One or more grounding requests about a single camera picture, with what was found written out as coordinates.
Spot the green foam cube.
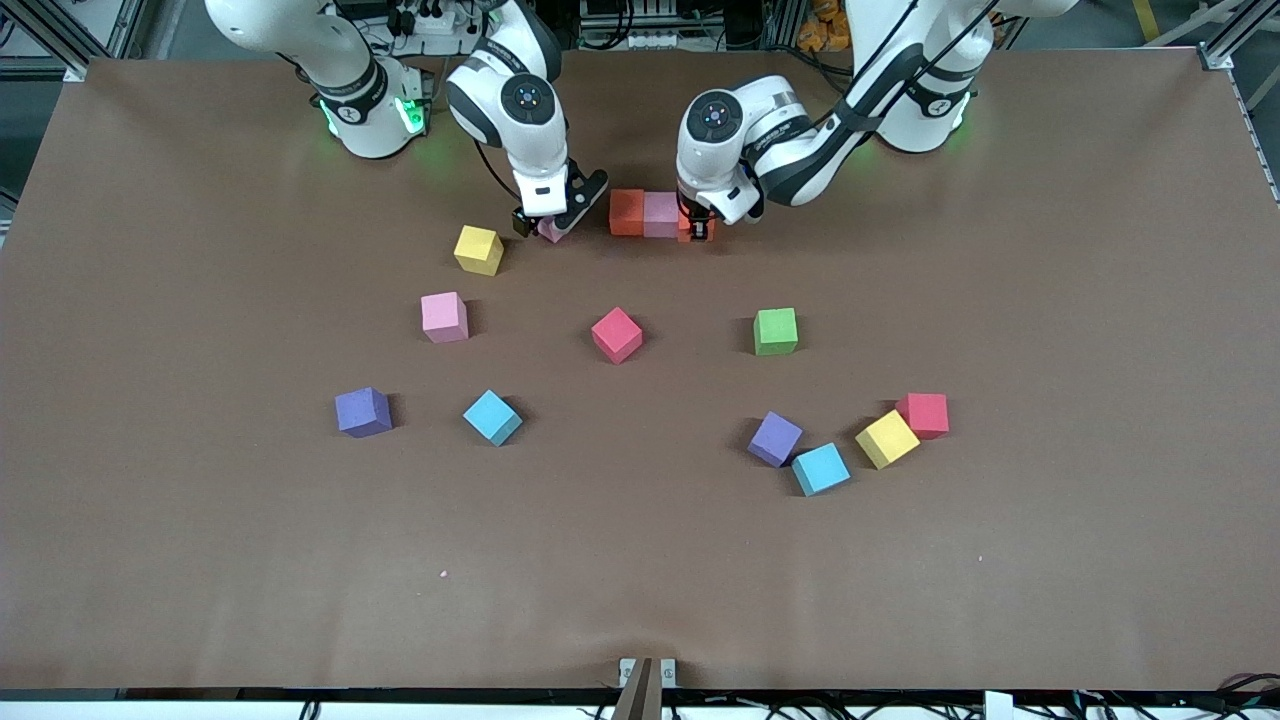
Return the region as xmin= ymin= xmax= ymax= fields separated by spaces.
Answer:
xmin=752 ymin=307 xmax=800 ymax=358

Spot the blue foam cube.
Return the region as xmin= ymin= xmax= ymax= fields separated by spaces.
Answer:
xmin=790 ymin=442 xmax=852 ymax=498
xmin=462 ymin=389 xmax=524 ymax=447

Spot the purple foam cube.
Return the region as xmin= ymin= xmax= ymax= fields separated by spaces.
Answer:
xmin=747 ymin=411 xmax=804 ymax=469
xmin=334 ymin=386 xmax=393 ymax=439

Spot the yellow foam cube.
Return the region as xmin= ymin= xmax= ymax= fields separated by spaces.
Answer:
xmin=854 ymin=409 xmax=921 ymax=471
xmin=453 ymin=225 xmax=505 ymax=277

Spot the pink foam cube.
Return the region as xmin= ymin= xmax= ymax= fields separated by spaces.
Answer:
xmin=420 ymin=291 xmax=470 ymax=345

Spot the red foam cube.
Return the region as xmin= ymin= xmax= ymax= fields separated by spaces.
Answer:
xmin=590 ymin=306 xmax=644 ymax=365
xmin=895 ymin=392 xmax=950 ymax=441

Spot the white power strip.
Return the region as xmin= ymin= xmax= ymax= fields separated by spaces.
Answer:
xmin=385 ymin=0 xmax=501 ymax=56

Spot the black electronics unit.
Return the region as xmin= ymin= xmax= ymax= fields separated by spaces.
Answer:
xmin=578 ymin=0 xmax=706 ymax=51

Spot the pile of orange objects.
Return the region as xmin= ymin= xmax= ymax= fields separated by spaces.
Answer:
xmin=797 ymin=0 xmax=851 ymax=53

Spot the brown table cover sheet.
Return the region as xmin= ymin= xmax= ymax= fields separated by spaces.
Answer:
xmin=0 ymin=45 xmax=1280 ymax=693

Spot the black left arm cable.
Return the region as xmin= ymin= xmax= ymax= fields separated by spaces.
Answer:
xmin=815 ymin=0 xmax=1001 ymax=136

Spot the aluminium frame post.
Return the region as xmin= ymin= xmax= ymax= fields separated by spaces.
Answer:
xmin=1200 ymin=0 xmax=1280 ymax=206
xmin=0 ymin=0 xmax=151 ymax=83

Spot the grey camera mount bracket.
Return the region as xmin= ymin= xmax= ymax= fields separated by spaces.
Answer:
xmin=618 ymin=656 xmax=678 ymax=720

